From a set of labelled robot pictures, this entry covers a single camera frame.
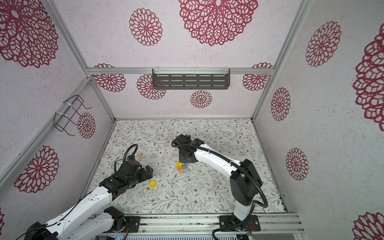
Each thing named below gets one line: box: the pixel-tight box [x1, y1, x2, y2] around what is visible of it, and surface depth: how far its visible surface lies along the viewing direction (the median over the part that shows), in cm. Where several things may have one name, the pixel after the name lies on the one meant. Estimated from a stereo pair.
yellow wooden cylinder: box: [149, 180, 157, 188], surface depth 87 cm
